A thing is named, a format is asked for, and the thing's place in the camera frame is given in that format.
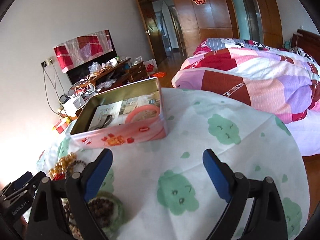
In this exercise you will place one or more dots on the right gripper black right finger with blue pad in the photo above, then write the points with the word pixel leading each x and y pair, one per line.
pixel 266 219

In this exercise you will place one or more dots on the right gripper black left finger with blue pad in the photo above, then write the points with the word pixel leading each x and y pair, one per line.
pixel 47 219

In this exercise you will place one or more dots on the red white carton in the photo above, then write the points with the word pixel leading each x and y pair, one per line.
pixel 61 126

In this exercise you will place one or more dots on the white cloth green clouds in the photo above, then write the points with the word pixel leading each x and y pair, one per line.
pixel 163 185

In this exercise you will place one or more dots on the white box device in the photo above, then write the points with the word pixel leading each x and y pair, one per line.
pixel 73 105

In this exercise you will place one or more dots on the black television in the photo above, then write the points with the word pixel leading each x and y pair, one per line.
pixel 81 71

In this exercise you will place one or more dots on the pink cookie tin box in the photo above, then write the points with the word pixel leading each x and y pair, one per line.
pixel 128 114

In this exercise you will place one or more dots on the patchwork pink red quilt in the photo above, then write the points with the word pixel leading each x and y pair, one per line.
pixel 284 83

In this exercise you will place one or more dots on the patchwork cloth on television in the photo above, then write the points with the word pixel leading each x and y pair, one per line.
pixel 80 50

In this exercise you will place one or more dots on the wooden tv cabinet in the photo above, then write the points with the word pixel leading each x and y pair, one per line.
pixel 122 73

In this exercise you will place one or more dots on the red plastic bag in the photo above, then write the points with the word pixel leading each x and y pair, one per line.
pixel 158 74

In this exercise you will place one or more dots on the wooden headboard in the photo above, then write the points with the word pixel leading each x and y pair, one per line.
pixel 308 41

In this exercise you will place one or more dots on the wooden wardrobe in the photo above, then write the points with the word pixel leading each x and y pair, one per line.
pixel 217 18

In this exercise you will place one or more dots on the wooden door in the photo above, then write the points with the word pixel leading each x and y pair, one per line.
pixel 152 31

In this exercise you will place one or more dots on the wall power socket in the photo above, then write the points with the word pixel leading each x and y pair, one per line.
pixel 47 62

